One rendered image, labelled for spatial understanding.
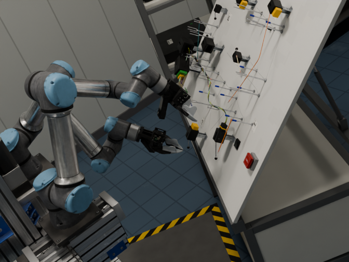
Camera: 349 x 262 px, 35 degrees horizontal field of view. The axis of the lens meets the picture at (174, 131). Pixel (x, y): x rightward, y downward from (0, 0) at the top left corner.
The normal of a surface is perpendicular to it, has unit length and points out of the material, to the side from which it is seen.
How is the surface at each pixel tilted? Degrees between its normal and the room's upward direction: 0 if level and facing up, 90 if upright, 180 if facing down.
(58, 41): 90
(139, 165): 0
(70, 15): 90
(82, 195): 97
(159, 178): 0
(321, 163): 0
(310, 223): 90
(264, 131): 51
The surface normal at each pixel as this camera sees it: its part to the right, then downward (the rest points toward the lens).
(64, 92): 0.71, 0.04
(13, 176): 0.55, 0.30
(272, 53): -0.92, -0.20
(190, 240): -0.32, -0.78
